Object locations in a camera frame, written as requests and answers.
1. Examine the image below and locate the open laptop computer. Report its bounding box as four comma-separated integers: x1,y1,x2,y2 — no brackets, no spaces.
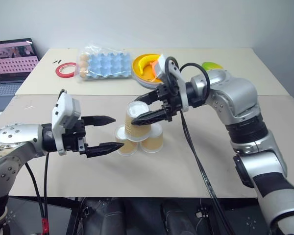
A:
0,38,41,113

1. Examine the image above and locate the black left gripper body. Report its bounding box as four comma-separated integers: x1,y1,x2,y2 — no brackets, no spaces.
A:
62,118,89,156

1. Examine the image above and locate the blue egg tray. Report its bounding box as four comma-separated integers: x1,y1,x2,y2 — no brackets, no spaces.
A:
84,51,133,80

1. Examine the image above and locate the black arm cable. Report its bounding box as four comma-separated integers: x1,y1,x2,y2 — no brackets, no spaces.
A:
24,151,50,235
165,56,236,235

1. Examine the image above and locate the yellow toy banana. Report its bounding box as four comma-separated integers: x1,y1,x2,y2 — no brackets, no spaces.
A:
136,54,160,75

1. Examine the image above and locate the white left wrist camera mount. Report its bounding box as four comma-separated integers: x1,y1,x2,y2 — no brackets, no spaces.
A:
51,92,82,156

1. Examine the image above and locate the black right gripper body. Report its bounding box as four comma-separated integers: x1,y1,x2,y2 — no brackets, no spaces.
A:
156,83,184,122

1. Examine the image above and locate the brown paper cup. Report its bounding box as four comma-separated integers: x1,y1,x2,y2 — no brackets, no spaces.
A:
124,101,153,142
115,125,139,157
140,123,164,154

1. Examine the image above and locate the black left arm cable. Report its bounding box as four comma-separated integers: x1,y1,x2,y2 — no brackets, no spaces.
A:
24,151,50,235

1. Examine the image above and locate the blue egg carton in bag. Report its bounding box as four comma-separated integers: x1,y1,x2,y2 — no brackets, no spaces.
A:
75,44,135,84

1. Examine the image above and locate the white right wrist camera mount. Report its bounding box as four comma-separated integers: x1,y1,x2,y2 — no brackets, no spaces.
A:
153,54,190,113

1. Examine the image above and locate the dark rounded shape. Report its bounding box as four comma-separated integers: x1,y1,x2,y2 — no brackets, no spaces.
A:
161,200,199,235

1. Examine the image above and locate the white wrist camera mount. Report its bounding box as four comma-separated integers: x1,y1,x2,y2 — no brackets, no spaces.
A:
51,92,82,156
153,54,190,113

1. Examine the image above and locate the red tape roll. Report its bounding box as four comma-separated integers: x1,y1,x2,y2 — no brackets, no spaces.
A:
54,62,78,79

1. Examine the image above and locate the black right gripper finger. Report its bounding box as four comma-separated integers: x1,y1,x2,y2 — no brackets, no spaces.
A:
130,107,172,126
133,90,160,105

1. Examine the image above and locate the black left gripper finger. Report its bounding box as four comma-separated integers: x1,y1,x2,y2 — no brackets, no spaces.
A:
86,142,124,159
81,115,117,127

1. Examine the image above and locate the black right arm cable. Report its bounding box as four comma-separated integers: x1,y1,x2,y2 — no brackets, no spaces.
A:
165,56,236,235

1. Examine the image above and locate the green plastic toy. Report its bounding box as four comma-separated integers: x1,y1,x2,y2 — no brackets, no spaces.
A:
201,61,224,71

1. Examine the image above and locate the orange plastic piece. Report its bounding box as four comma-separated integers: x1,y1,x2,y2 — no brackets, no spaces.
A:
149,61,163,83

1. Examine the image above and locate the yellow plate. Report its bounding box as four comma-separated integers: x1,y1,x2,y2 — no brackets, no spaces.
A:
132,53,168,85

